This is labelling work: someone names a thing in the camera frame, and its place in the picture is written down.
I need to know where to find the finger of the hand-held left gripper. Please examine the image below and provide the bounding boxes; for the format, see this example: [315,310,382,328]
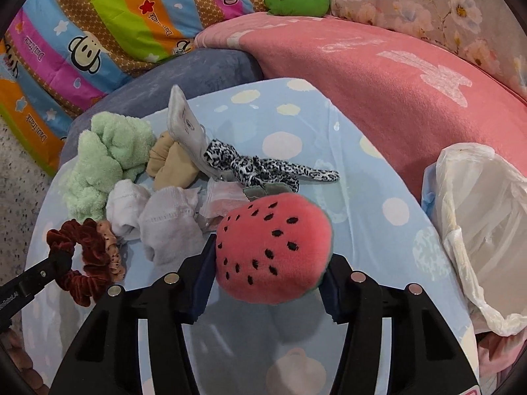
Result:
[16,251,75,298]

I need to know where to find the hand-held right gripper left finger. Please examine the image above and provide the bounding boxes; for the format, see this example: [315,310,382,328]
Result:
[49,234,219,395]

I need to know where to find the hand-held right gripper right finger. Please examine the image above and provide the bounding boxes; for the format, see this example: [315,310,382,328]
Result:
[319,253,482,395]

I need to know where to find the dark red velvet scrunchie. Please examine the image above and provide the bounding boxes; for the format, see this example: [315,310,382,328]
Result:
[46,219,112,307]

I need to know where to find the peach dotted scrunchie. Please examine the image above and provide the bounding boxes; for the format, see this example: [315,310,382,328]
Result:
[96,220,126,282]

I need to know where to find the pink strawberry plush toy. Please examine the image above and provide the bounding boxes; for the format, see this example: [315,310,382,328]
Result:
[215,183,333,306]

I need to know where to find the pink white small cloth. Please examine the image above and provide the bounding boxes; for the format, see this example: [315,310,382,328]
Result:
[198,179,250,231]

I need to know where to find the green fluffy cloth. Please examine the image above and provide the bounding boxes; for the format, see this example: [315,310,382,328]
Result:
[62,113,155,223]

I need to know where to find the beige sock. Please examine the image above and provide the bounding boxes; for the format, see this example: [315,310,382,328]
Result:
[149,131,202,192]

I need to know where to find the leopard print hair band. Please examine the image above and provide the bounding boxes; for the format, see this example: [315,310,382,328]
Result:
[204,139,340,194]

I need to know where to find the blue waste bin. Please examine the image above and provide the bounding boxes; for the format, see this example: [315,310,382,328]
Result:
[421,162,439,219]

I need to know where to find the white printed sock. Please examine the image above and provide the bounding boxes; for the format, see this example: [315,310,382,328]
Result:
[167,84,219,173]

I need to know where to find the white-lined trash bin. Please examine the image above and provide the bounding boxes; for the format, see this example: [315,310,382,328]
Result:
[432,143,527,336]

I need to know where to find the person's left hand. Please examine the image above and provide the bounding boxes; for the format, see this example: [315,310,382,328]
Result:
[0,325,46,384]

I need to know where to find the light blue dotted sheet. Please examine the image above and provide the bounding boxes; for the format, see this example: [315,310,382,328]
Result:
[20,77,482,395]

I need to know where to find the pink blanket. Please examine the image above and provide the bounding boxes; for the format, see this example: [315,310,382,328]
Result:
[193,10,527,383]

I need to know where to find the blue-grey pillow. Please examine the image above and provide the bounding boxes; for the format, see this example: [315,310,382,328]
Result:
[60,47,264,165]

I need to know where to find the colourful monkey print quilt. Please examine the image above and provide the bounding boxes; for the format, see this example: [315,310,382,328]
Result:
[0,0,276,177]

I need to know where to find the floral beige pillow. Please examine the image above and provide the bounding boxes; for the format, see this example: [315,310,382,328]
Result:
[321,0,527,103]

